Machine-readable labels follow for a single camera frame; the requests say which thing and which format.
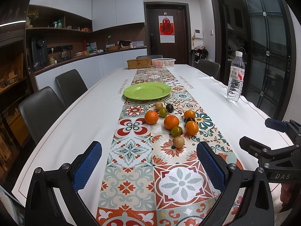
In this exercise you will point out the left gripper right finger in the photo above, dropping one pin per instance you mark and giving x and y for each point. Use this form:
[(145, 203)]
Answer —
[(256, 207)]

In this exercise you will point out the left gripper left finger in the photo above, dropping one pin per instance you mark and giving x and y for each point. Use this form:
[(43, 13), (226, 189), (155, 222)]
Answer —
[(42, 207)]

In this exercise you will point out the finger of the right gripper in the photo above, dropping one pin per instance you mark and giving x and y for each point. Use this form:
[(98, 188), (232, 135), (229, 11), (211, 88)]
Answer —
[(281, 126), (258, 149)]

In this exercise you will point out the small orange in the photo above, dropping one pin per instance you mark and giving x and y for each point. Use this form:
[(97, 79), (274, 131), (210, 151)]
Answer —
[(192, 128)]

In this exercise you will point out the small orange kumquat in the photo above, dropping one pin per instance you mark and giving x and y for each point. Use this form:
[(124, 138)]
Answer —
[(189, 114)]

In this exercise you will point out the green tomato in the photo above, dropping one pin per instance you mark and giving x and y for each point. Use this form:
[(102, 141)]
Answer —
[(176, 131), (163, 112)]

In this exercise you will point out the large orange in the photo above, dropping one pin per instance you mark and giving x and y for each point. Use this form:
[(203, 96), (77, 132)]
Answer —
[(151, 117), (171, 121)]

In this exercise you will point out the dark plum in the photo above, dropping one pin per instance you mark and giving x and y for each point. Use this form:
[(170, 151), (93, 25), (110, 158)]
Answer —
[(189, 119), (170, 108)]

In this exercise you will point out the beige round fruit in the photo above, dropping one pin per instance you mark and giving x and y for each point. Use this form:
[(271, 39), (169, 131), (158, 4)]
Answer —
[(178, 142), (158, 106)]

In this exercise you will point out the plastic water bottle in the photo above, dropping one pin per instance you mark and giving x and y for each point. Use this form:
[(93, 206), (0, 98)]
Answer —
[(236, 78)]

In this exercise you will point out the grey chair right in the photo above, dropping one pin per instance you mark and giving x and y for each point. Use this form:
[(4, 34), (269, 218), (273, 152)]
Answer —
[(208, 67)]

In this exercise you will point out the grey chair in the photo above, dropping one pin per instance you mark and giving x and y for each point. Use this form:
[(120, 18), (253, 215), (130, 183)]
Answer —
[(40, 111), (71, 86), (208, 67)]

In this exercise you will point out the grey chair near left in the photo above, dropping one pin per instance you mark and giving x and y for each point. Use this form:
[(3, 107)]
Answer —
[(40, 111)]

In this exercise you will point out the patterned table runner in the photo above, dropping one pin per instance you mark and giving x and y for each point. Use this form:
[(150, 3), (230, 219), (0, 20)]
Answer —
[(147, 181)]

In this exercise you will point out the white tablecloth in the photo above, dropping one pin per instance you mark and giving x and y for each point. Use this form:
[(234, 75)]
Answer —
[(94, 117)]

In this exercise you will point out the grey chair far left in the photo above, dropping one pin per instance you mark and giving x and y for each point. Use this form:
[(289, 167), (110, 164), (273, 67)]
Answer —
[(71, 86)]

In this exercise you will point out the dark wooden door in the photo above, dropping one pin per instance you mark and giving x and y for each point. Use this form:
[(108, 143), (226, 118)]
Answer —
[(180, 50)]

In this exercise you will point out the green plate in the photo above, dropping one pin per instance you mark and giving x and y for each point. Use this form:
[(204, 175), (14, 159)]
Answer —
[(147, 91)]

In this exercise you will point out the white plastic basket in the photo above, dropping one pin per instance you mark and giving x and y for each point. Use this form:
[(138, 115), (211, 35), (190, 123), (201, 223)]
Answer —
[(163, 62)]

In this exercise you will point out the grey chair table end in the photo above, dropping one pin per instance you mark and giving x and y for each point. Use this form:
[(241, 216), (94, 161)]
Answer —
[(150, 57)]

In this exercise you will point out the black coffee machine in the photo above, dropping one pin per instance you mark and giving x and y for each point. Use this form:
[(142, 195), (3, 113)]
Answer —
[(40, 54)]

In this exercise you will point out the glass kettle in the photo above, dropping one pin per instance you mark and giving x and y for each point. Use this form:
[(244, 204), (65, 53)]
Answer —
[(66, 55)]

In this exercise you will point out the woven wicker box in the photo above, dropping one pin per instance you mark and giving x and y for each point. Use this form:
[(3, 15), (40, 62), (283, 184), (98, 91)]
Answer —
[(139, 63)]

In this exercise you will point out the white upper cabinets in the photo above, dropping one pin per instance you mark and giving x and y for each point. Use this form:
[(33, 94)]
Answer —
[(103, 13)]

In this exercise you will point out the red wall calendar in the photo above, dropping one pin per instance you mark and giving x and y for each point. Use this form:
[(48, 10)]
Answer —
[(166, 29)]

